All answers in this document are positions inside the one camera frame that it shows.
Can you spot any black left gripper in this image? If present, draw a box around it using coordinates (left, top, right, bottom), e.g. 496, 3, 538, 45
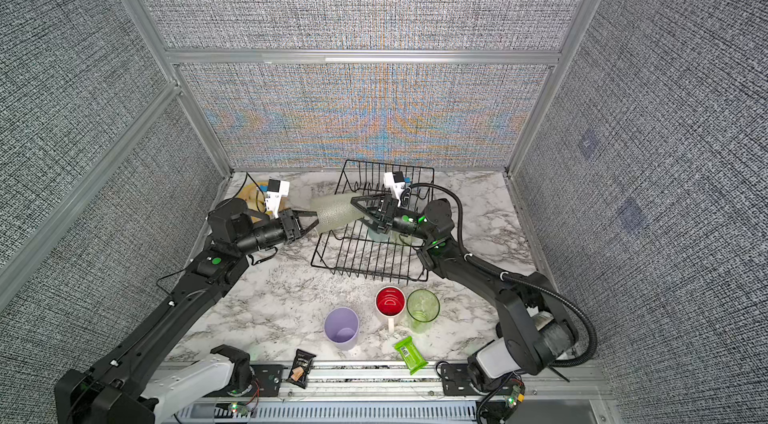
238, 210, 325, 258

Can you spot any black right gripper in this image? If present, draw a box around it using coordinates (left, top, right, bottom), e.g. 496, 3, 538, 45
355, 197, 437, 247

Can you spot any pale yellow-green frosted cup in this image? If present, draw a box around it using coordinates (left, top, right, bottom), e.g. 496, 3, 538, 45
309, 192, 365, 234

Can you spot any white mug red inside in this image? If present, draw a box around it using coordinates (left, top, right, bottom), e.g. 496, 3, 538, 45
375, 286, 406, 333

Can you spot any lavender plastic cup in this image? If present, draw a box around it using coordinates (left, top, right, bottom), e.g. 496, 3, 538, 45
324, 307, 360, 351

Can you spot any teal translucent cup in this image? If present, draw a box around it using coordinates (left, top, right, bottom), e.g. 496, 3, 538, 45
367, 226, 400, 244

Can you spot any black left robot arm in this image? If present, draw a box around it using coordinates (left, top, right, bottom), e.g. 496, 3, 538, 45
54, 198, 319, 423

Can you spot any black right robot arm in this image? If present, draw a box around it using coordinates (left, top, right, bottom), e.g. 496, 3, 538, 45
350, 192, 598, 393

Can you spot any yellow bamboo steamer basket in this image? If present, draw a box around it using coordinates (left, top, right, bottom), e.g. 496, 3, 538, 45
237, 183, 268, 214

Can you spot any green transparent glass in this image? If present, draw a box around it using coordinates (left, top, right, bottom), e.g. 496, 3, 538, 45
406, 289, 441, 333

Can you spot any green snack packet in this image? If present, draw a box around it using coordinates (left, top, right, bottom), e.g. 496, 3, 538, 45
394, 336, 428, 375

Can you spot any black snack packet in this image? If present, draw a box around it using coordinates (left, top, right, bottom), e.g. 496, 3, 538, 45
287, 349, 316, 389

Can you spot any black wire dish rack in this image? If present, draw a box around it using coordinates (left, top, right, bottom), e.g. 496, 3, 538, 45
310, 159, 435, 284

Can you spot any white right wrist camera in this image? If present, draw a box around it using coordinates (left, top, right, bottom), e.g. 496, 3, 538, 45
383, 171, 411, 205

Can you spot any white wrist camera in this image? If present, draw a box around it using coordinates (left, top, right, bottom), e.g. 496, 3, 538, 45
262, 178, 290, 218
383, 171, 411, 205

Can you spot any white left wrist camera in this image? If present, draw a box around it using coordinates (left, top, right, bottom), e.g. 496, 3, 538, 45
262, 178, 290, 218

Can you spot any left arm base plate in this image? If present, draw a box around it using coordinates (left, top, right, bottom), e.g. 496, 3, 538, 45
194, 361, 285, 398

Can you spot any aluminium front rail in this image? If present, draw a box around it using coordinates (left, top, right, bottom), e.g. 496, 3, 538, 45
145, 356, 622, 423

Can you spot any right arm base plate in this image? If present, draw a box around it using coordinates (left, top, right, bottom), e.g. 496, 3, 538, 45
436, 361, 482, 397

